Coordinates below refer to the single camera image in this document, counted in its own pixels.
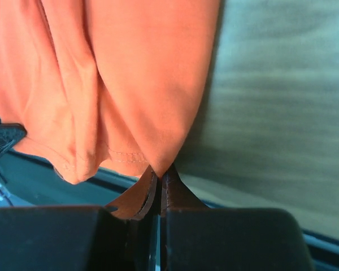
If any orange t shirt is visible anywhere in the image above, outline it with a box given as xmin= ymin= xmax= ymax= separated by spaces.
xmin=0 ymin=1 xmax=220 ymax=184

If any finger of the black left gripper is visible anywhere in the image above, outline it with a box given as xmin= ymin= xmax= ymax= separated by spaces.
xmin=0 ymin=121 xmax=27 ymax=157

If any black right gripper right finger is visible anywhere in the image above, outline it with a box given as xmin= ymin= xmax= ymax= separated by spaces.
xmin=160 ymin=166 xmax=314 ymax=270

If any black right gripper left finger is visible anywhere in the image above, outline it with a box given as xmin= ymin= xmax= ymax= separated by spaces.
xmin=0 ymin=168 xmax=158 ymax=270

